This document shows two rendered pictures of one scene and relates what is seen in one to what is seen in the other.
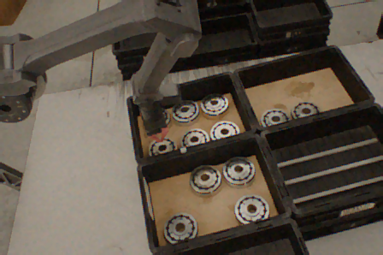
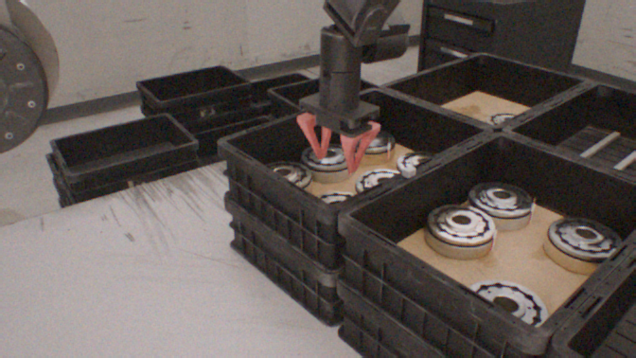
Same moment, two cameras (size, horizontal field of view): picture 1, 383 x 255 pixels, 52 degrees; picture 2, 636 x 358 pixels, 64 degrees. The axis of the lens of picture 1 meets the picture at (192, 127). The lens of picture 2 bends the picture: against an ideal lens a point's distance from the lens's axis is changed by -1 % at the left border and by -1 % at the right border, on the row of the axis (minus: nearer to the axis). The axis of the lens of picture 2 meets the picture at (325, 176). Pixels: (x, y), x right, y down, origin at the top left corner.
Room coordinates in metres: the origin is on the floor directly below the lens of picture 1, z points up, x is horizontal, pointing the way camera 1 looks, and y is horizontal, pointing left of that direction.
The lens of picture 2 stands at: (0.28, 0.56, 1.31)
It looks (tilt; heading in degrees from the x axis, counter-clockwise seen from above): 30 degrees down; 321
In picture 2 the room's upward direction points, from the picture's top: straight up
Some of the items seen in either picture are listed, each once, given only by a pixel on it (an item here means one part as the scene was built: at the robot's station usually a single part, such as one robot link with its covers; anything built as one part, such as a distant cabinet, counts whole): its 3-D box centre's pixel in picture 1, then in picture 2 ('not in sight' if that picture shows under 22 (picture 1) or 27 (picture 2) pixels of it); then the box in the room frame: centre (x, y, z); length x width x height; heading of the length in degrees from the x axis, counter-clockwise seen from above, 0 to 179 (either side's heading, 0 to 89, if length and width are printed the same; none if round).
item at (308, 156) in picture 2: (185, 110); (327, 156); (0.96, 0.01, 0.86); 0.10 x 0.10 x 0.01
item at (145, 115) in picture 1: (150, 111); (339, 91); (0.81, 0.11, 1.06); 0.10 x 0.07 x 0.07; 9
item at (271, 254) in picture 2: not in sight; (355, 216); (0.88, 0.01, 0.76); 0.40 x 0.30 x 0.12; 93
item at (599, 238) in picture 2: (251, 209); (586, 235); (0.52, -0.12, 0.86); 0.05 x 0.05 x 0.01
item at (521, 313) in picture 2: (179, 228); (505, 305); (0.51, 0.09, 0.86); 0.05 x 0.05 x 0.01
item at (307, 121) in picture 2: not in sight; (328, 134); (0.82, 0.12, 0.98); 0.07 x 0.07 x 0.09; 9
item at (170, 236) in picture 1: (180, 228); (504, 308); (0.51, 0.09, 0.86); 0.10 x 0.10 x 0.01
